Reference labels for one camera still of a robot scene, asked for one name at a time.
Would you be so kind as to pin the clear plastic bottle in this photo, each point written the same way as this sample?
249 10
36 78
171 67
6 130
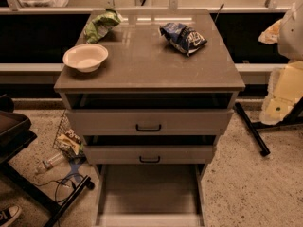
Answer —
50 163

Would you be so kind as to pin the blue chip bag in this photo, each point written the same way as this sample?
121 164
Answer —
182 37

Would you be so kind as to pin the black table leg frame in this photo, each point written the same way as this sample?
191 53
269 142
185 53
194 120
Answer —
295 117

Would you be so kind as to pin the top drawer with handle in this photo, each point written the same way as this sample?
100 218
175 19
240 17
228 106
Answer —
149 122

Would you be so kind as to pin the open bottom drawer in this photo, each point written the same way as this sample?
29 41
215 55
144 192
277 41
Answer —
149 196

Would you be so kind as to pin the white bowl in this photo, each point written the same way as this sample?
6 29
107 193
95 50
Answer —
85 58

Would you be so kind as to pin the green chip bag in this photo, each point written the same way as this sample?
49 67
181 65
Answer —
99 26

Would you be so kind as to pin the sneaker shoe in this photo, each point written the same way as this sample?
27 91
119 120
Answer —
9 215

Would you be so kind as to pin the grey drawer cabinet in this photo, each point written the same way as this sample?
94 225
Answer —
145 72

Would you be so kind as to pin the black cart frame left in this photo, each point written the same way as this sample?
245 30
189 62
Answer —
45 115

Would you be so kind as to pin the drawer with handle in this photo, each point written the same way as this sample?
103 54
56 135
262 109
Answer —
149 155
149 122

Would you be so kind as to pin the wire basket with snack bags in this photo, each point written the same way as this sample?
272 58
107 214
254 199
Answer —
67 141

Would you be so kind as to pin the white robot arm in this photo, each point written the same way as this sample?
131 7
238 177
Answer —
285 86

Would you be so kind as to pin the middle drawer with handle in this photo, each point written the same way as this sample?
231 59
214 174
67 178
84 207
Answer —
149 155

